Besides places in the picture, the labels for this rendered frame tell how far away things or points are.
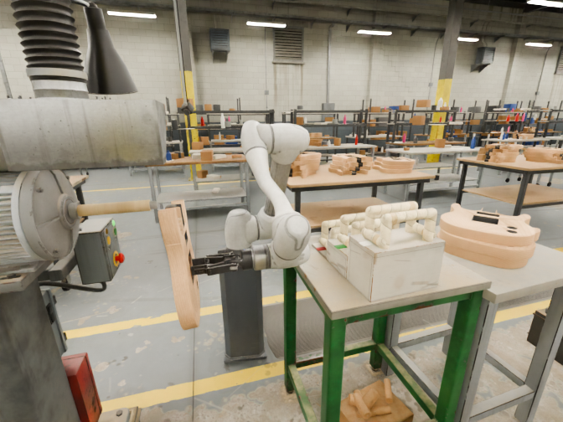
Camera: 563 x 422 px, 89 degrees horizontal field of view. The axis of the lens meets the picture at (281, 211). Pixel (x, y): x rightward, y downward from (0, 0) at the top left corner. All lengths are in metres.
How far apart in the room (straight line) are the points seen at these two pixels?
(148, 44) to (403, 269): 11.74
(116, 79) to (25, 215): 0.40
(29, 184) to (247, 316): 1.36
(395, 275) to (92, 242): 1.03
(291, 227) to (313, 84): 12.07
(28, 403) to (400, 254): 1.15
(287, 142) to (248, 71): 10.88
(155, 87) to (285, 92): 4.80
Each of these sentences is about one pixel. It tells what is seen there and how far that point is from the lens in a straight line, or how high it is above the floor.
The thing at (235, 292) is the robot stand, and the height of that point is 0.50.
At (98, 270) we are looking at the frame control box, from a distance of 1.25.
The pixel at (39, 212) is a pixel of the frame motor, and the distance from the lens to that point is 0.88.
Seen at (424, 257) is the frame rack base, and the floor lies 1.06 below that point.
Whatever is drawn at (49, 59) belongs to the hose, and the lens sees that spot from 0.81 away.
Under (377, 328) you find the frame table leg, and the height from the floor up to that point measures 0.32.
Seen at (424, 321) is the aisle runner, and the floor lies 0.00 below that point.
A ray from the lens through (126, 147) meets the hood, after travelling 0.74.
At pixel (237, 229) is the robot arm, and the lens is 1.67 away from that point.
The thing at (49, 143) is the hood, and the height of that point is 1.44.
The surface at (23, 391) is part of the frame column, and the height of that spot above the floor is 0.77.
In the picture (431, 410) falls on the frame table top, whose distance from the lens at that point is 1.73.
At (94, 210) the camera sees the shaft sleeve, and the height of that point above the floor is 1.25.
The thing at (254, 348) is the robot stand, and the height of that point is 0.08.
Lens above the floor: 1.48
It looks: 18 degrees down
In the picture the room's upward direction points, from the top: 1 degrees counter-clockwise
